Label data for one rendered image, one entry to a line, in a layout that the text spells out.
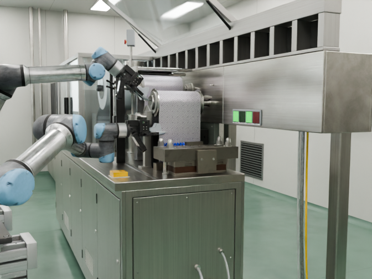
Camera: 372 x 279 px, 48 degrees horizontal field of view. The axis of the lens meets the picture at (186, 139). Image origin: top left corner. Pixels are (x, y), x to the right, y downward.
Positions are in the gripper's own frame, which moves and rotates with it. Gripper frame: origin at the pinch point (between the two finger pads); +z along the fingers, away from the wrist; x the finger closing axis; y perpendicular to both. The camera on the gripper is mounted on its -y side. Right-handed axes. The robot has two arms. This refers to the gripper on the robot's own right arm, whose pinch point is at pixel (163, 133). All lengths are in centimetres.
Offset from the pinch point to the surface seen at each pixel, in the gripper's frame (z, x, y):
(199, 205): 8.5, -25.7, -32.7
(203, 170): 12.8, -22.0, -16.7
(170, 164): -1.3, -13.9, -14.3
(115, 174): -28.6, -13.5, -17.3
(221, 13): 26, -13, 61
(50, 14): 4, 556, 162
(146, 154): -6.4, 7.8, -11.7
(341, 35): 263, 153, 89
